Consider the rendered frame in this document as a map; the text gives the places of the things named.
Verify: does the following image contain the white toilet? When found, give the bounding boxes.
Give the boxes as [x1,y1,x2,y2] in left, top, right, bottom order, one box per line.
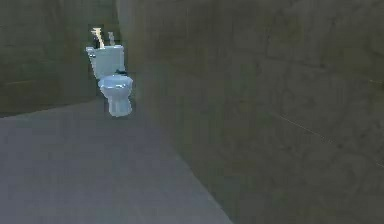
[85,44,134,118]

